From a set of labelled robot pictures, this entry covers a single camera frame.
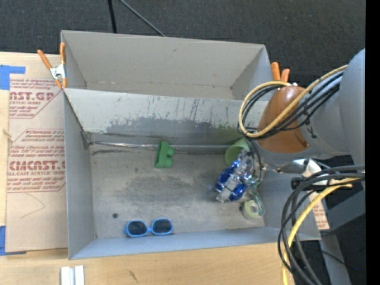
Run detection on green plastic cup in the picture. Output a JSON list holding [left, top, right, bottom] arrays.
[[224, 137, 251, 166]]

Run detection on blue and silver foil packet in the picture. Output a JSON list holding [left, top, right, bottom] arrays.
[[215, 161, 249, 203]]

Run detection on tape roll in green dispenser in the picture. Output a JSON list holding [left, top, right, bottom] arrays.
[[240, 187, 265, 220]]

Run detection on grey metal bin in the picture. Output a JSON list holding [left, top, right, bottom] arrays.
[[60, 30, 322, 261]]

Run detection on green toy brick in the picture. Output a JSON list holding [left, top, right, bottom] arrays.
[[154, 141, 176, 169]]

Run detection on blue sunglasses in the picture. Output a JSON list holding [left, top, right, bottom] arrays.
[[123, 217, 175, 238]]

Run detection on brown cardboard board red print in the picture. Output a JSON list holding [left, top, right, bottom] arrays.
[[0, 51, 69, 257]]

